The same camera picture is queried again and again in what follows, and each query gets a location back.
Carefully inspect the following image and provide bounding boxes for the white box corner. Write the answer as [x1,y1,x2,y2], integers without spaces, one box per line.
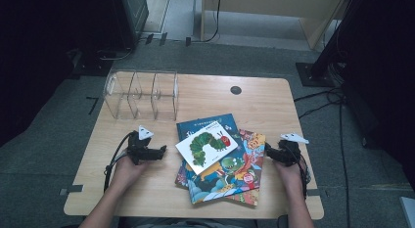
[400,197,415,228]

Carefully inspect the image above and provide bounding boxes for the person's grey clothing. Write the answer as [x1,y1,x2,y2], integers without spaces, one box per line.
[116,216,258,228]

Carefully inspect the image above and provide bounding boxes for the black hanging cable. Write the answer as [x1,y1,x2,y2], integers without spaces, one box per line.
[189,0,223,44]

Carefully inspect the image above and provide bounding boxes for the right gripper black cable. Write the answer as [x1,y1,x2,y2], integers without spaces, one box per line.
[293,149,311,201]

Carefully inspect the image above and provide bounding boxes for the light wooden partition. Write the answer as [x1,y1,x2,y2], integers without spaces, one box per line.
[200,0,347,50]

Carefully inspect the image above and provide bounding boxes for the white caterpillar picture book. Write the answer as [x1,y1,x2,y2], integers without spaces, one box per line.
[174,120,240,176]

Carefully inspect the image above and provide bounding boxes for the grey tape strip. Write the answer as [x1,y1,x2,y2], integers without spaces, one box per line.
[59,184,84,197]
[306,188,327,198]

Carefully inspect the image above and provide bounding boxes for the long black floor cable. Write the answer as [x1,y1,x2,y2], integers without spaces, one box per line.
[337,100,352,228]

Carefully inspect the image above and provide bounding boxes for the light blue monsters picture book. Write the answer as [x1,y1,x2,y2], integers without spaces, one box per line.
[174,128,266,207]

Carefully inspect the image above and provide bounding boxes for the black stand base plate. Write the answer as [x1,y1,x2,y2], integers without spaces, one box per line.
[296,61,337,89]

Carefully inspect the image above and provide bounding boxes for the person's right hand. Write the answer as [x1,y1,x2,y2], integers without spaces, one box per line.
[273,160,304,188]

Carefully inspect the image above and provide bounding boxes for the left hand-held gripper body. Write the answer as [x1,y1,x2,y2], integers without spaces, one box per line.
[126,124,155,166]

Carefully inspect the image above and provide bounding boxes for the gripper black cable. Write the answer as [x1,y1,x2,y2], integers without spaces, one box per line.
[293,149,311,201]
[103,131,135,193]

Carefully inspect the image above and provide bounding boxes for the black floor cable bundle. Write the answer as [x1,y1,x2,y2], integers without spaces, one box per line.
[293,86,346,120]

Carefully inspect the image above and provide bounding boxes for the clear acrylic book rack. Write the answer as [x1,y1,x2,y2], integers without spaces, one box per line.
[103,69,180,122]

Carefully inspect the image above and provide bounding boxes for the dark blue monster picture book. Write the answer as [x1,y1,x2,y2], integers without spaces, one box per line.
[175,113,264,205]

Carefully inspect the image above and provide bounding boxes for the dark equipment box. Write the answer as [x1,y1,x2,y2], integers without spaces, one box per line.
[111,0,150,51]

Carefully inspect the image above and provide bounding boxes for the person's left hand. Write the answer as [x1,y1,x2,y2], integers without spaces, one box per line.
[112,156,148,190]

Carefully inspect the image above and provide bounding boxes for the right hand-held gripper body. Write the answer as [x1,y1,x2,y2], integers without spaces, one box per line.
[275,132,309,167]

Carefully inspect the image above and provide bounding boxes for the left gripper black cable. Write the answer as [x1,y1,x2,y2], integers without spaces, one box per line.
[103,131,135,193]

